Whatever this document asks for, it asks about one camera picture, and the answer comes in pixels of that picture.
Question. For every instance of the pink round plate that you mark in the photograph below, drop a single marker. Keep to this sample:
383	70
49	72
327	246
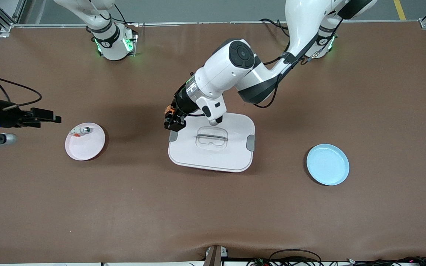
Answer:
84	144

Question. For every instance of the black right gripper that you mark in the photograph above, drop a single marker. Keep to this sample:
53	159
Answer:
9	114

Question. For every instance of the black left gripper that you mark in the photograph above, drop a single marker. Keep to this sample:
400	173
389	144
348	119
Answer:
182	103

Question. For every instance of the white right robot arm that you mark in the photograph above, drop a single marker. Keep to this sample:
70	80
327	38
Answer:
111	44

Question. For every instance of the light blue round plate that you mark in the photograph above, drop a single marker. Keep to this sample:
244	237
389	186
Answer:
327	164

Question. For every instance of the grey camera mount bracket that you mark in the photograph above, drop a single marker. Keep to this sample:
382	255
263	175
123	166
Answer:
215	256

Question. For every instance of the silver table edge rail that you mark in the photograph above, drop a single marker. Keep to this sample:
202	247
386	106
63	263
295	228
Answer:
198	23

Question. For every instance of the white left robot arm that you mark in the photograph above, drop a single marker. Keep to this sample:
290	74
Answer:
227	70

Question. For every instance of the silver white switch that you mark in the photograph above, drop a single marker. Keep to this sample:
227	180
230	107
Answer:
83	130

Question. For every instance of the brown table mat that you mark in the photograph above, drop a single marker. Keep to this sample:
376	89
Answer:
213	210

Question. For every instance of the orange black switch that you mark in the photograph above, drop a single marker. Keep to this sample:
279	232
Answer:
169	109

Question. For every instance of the white lidded storage box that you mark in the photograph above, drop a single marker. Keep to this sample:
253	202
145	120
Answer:
216	147

